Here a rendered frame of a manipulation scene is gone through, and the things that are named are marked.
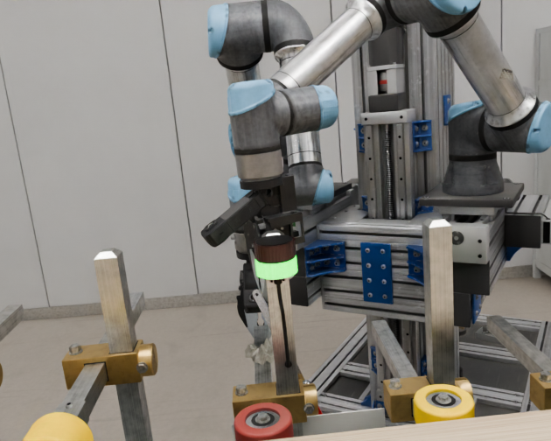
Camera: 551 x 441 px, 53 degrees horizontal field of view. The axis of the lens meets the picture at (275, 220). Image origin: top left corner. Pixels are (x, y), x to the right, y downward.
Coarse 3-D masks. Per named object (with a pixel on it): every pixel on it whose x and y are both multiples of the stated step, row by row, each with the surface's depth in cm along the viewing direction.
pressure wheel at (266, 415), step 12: (252, 408) 77; (264, 408) 77; (276, 408) 77; (240, 420) 75; (252, 420) 75; (264, 420) 74; (276, 420) 74; (288, 420) 74; (240, 432) 72; (252, 432) 72; (264, 432) 72; (276, 432) 72; (288, 432) 73
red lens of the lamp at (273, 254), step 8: (256, 248) 77; (264, 248) 76; (272, 248) 75; (280, 248) 75; (288, 248) 76; (256, 256) 77; (264, 256) 76; (272, 256) 76; (280, 256) 76; (288, 256) 76
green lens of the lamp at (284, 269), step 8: (256, 264) 78; (264, 264) 76; (272, 264) 76; (280, 264) 76; (288, 264) 76; (296, 264) 78; (256, 272) 78; (264, 272) 77; (272, 272) 76; (280, 272) 76; (288, 272) 77
